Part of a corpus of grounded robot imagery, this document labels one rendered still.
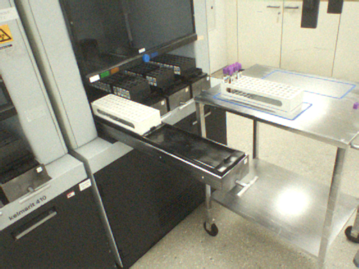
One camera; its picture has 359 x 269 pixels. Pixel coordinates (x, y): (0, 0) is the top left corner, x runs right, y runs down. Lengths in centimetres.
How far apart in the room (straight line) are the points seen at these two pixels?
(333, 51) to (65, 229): 265
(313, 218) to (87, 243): 95
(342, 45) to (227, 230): 199
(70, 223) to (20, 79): 54
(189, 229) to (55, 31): 122
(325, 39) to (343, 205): 189
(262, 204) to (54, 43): 110
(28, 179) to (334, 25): 269
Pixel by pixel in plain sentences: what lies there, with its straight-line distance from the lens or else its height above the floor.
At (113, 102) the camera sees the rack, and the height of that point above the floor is 86.
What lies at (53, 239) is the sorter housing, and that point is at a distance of 126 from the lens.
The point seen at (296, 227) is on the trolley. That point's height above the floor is 28.
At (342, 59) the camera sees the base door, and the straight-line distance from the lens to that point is 317.
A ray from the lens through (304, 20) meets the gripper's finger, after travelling 69.
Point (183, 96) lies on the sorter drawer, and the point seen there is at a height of 77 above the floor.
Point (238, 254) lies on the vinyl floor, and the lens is 171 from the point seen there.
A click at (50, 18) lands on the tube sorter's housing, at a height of 120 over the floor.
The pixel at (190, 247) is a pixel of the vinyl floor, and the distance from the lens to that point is 174.
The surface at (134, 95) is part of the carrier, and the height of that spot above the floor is 84.
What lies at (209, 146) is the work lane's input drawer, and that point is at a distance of 99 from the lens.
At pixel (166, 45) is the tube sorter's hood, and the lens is 139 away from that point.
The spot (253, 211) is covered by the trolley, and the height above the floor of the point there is 28.
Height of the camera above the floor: 135
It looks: 31 degrees down
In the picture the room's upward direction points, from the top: 8 degrees counter-clockwise
